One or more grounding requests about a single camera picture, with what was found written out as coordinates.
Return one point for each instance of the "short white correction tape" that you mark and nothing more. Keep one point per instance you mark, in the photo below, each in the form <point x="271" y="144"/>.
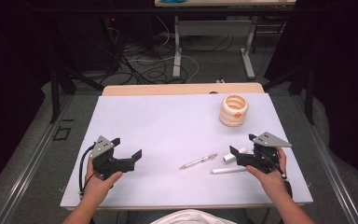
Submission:
<point x="229" y="157"/>

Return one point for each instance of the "clear plastic pen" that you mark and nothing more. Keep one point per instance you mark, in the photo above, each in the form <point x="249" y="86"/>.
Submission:
<point x="199" y="161"/>

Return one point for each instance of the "dark table grommet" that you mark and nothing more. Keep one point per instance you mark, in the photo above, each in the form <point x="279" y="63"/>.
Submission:
<point x="213" y="92"/>

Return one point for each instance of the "black equipment with red light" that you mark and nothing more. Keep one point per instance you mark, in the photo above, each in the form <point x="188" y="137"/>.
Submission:
<point x="96" y="43"/>

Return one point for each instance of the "person's left hand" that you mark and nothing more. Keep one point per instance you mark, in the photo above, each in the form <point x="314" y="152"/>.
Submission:
<point x="98" y="186"/>

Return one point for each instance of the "black metal stand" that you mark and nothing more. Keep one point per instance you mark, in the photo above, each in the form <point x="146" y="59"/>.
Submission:
<point x="309" y="93"/>
<point x="55" y="93"/>

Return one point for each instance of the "white pen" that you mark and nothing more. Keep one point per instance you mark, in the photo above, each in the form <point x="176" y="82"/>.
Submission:
<point x="227" y="170"/>

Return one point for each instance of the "cream ribbed pen holder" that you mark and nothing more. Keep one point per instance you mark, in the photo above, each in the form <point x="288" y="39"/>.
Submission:
<point x="233" y="116"/>

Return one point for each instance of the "aluminium rail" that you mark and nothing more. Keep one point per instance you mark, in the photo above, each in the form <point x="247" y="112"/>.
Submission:
<point x="329" y="174"/>
<point x="28" y="174"/>

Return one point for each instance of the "white table mat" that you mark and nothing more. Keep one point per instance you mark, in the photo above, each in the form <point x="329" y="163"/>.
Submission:
<point x="167" y="124"/>

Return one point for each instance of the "white background desk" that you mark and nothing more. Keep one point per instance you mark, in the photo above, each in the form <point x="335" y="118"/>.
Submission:
<point x="214" y="28"/>

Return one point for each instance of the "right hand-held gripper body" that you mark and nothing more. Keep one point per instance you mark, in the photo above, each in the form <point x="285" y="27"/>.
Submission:
<point x="261" y="160"/>

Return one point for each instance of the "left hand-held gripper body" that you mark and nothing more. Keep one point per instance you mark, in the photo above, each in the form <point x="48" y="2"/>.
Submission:
<point x="105" y="165"/>

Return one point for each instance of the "teal object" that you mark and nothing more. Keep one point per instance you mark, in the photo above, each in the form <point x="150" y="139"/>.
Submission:
<point x="172" y="1"/>

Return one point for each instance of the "person's white shirt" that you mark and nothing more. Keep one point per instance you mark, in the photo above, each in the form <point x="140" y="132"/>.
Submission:
<point x="192" y="217"/>

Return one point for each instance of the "person's right hand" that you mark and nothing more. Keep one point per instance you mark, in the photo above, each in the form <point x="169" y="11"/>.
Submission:
<point x="270" y="180"/>

